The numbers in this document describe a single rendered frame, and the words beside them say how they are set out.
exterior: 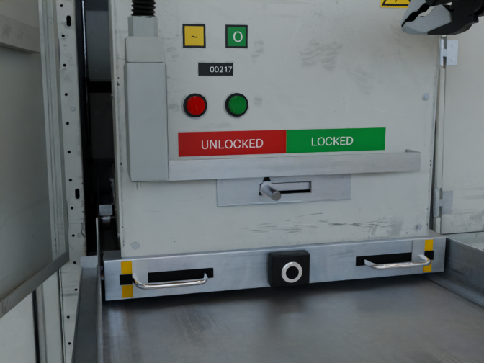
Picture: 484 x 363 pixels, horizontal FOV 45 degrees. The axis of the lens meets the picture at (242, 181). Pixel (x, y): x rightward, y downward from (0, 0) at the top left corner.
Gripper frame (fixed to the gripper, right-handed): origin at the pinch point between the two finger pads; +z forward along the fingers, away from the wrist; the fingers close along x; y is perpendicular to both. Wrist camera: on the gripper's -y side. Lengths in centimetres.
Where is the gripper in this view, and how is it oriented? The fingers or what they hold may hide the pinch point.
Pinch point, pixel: (405, 23)
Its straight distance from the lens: 83.7
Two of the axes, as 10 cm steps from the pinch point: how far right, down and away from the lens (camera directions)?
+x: -1.6, -9.8, 1.1
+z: -4.6, 1.7, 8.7
